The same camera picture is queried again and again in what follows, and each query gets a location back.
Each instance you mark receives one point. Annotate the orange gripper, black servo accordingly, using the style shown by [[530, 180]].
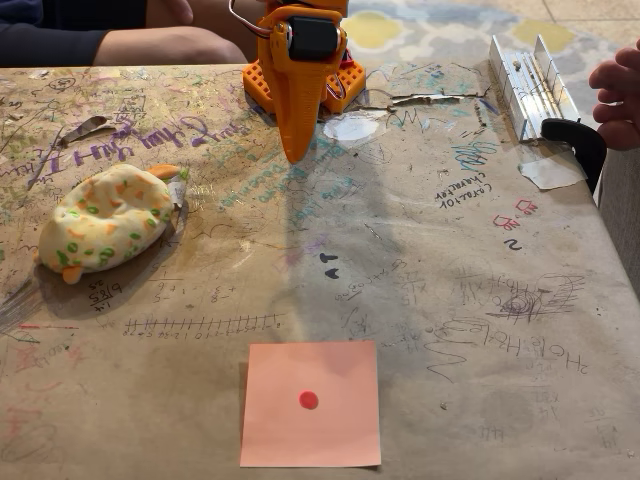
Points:
[[298, 82]]

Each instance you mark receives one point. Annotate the cream plush cat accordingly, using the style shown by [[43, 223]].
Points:
[[105, 220]]

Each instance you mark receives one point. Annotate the red round dot sticker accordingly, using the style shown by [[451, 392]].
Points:
[[308, 400]]

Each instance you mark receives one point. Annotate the person's hand by dark clothing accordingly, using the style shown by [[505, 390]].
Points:
[[172, 10]]

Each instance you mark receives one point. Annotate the person's bare hand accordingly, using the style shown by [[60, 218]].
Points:
[[622, 82]]

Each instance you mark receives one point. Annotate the person's bare leg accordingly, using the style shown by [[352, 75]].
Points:
[[170, 47]]

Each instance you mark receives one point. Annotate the grey rug with yellow pattern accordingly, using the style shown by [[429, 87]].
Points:
[[450, 35]]

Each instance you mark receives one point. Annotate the scribbled brown paper table cover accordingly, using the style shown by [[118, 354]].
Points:
[[450, 250]]

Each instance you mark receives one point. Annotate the torn brown paper flap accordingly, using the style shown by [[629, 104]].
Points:
[[85, 127]]

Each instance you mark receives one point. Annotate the white tape piece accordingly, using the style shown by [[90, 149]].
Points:
[[550, 172]]

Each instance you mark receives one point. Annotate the dark navy clothing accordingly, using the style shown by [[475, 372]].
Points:
[[50, 30]]

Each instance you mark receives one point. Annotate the pink square sticky note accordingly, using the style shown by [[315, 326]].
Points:
[[280, 430]]

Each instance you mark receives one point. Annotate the grey upholstered seat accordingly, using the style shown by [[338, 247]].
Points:
[[622, 200]]

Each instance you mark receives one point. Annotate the aluminium channel rail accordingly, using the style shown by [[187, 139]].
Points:
[[532, 95]]

